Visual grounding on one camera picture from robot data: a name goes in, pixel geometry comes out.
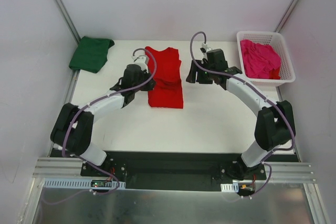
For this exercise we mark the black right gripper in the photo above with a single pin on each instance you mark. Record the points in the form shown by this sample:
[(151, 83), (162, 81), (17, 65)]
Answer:
[(200, 74)]

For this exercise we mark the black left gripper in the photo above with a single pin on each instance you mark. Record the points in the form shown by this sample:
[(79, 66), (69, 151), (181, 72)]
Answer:
[(149, 84)]

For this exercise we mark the red t shirt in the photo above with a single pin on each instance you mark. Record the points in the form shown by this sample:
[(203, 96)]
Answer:
[(168, 92)]

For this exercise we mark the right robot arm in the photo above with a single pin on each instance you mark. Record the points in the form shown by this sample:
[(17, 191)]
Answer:
[(275, 124)]

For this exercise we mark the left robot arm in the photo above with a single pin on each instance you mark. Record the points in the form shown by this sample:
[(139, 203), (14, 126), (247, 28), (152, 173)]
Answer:
[(73, 128)]

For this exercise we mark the folded green t shirt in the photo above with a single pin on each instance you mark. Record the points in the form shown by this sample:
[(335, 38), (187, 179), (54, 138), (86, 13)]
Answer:
[(91, 54)]

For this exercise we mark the pink t shirt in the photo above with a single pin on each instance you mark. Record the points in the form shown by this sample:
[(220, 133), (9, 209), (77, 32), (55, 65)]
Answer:
[(258, 59)]

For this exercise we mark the white plastic laundry basket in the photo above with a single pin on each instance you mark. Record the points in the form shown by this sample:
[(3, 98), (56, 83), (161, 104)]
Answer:
[(277, 41)]

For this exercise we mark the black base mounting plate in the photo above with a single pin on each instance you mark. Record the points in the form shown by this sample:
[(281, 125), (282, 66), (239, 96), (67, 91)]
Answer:
[(172, 171)]

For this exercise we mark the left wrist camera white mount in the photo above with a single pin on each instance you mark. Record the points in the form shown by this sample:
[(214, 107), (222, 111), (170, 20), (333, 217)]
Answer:
[(141, 62)]

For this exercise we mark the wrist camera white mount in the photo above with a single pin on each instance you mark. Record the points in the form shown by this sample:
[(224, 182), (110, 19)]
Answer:
[(205, 48), (141, 62)]

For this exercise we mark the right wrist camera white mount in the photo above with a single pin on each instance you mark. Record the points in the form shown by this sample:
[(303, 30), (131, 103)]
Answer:
[(205, 48)]

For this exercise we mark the right white slotted cable duct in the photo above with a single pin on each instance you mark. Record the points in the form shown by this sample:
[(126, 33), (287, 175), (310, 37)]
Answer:
[(230, 188)]

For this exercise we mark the white slotted cable duct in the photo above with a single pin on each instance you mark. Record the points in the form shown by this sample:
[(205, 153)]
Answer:
[(82, 183), (230, 188)]

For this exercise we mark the aluminium frame rail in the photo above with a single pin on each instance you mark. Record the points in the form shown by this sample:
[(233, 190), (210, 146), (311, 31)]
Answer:
[(282, 172)]

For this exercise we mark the left white slotted cable duct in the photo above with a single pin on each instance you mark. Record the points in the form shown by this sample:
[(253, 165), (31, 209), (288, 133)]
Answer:
[(82, 183)]

